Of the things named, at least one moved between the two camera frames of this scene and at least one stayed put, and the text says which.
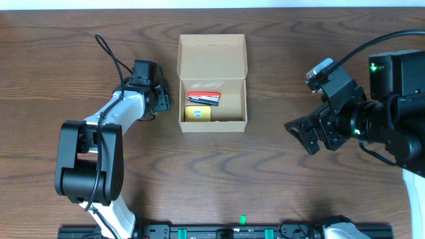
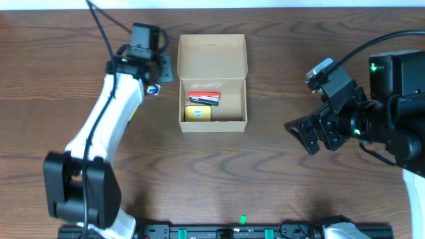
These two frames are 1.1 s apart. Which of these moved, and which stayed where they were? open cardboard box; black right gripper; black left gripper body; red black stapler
Moved: black left gripper body
Stayed: red black stapler; open cardboard box; black right gripper
